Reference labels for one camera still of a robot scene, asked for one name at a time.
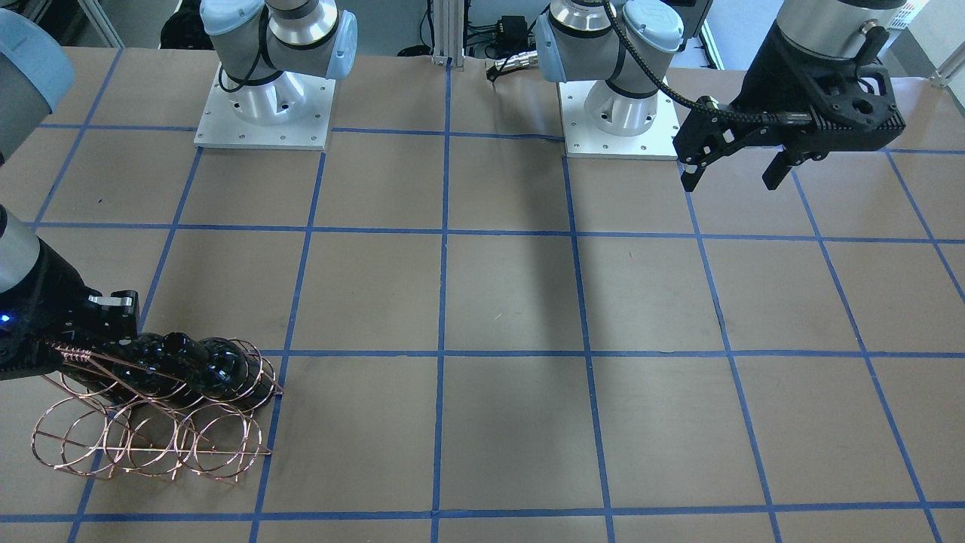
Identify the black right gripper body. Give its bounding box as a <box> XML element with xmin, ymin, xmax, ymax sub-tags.
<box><xmin>1</xmin><ymin>241</ymin><xmax>140</xmax><ymax>379</ymax></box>

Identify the dark glass wine bottle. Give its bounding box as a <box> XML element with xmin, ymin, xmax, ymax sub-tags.
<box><xmin>92</xmin><ymin>331</ymin><xmax>208</xmax><ymax>405</ymax></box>

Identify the aluminium frame post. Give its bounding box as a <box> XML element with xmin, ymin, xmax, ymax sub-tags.
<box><xmin>430</xmin><ymin>0</ymin><xmax>469</xmax><ymax>71</ymax></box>

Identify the copper wire wine basket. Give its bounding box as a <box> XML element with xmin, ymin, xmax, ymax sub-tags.
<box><xmin>30</xmin><ymin>342</ymin><xmax>272</xmax><ymax>484</ymax></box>

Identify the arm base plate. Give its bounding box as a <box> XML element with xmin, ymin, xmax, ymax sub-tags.
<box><xmin>194</xmin><ymin>71</ymin><xmax>335</xmax><ymax>152</ymax></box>
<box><xmin>557</xmin><ymin>81</ymin><xmax>679</xmax><ymax>161</ymax></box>

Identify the black electronics box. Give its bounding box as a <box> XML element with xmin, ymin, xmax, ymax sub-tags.
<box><xmin>494</xmin><ymin>15</ymin><xmax>528</xmax><ymax>51</ymax></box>

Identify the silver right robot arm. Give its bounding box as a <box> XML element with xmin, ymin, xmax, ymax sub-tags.
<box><xmin>2</xmin><ymin>1</ymin><xmax>359</xmax><ymax>379</ymax></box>

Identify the dark wine bottle in basket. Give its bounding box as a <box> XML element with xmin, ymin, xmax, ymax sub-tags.
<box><xmin>198</xmin><ymin>337</ymin><xmax>277</xmax><ymax>413</ymax></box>

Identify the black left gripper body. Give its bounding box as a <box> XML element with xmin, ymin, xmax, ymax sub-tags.
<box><xmin>673</xmin><ymin>25</ymin><xmax>905</xmax><ymax>165</ymax></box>

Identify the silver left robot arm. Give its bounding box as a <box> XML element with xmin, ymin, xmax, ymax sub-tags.
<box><xmin>533</xmin><ymin>1</ymin><xmax>906</xmax><ymax>192</ymax></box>

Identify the black braided cable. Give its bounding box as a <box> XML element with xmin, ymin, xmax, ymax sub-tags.
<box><xmin>599</xmin><ymin>0</ymin><xmax>815</xmax><ymax>125</ymax></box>

